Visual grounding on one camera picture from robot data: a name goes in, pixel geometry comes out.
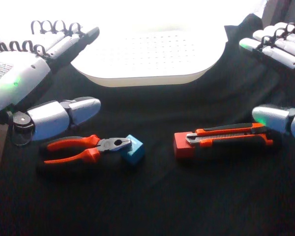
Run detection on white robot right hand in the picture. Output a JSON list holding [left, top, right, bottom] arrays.
[[238, 18, 295, 141]]

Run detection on red block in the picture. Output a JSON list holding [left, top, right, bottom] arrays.
[[173, 132, 198, 159]]

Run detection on orange and black utility knife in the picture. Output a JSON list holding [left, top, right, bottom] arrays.
[[185, 122, 274, 155]]

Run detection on orange and black pliers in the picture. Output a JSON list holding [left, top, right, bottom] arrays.
[[38, 134, 134, 166]]

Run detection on black table cloth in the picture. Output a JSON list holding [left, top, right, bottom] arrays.
[[0, 13, 295, 236]]

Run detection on blue number cube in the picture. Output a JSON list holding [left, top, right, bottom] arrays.
[[119, 134, 146, 165]]

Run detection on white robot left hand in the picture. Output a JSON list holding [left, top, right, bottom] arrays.
[[0, 20, 101, 146]]

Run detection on white perforated tray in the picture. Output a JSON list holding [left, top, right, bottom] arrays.
[[70, 23, 227, 88]]

